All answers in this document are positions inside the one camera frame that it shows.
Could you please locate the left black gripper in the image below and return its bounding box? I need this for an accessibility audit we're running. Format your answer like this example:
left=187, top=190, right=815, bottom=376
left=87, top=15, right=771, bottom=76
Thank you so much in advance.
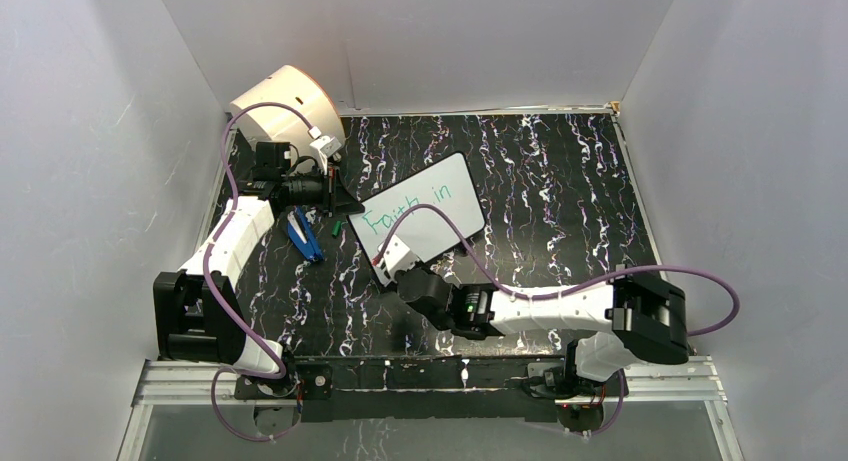
left=283, top=164, right=366, bottom=219

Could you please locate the small white whiteboard black frame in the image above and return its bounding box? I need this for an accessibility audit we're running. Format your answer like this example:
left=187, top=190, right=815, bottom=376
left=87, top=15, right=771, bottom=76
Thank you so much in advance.
left=348, top=152, right=486, bottom=262

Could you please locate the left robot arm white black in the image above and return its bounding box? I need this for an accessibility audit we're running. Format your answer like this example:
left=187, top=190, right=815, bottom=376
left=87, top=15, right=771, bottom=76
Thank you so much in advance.
left=153, top=135, right=364, bottom=397

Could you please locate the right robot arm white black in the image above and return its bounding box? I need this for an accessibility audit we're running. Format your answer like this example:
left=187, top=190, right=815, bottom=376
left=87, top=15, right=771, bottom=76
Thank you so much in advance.
left=395, top=268, right=689, bottom=395

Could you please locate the white cylindrical drum container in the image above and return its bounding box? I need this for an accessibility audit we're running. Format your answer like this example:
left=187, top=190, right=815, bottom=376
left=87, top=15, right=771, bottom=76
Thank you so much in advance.
left=229, top=65, right=346, bottom=155

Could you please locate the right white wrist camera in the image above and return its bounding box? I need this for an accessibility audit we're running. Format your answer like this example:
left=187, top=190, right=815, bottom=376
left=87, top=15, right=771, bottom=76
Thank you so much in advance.
left=372, top=235, right=420, bottom=286

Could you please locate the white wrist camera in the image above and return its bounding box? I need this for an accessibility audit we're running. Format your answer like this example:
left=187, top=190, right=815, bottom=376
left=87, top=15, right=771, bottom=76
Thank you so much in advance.
left=308, top=126, right=344, bottom=175
left=372, top=235, right=420, bottom=286

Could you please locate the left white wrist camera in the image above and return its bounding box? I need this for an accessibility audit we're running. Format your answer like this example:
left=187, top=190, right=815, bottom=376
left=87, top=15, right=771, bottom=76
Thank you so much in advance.
left=308, top=126, right=344, bottom=175

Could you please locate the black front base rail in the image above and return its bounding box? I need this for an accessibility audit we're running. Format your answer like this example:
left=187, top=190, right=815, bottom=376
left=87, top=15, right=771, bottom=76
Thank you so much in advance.
left=298, top=355, right=602, bottom=423

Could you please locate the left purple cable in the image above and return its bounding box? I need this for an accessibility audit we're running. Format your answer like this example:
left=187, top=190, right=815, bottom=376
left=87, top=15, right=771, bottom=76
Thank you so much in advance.
left=201, top=102, right=316, bottom=444

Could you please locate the aluminium frame rail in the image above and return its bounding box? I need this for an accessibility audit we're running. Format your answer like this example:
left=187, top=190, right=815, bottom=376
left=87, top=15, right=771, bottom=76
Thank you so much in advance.
left=133, top=355, right=726, bottom=405

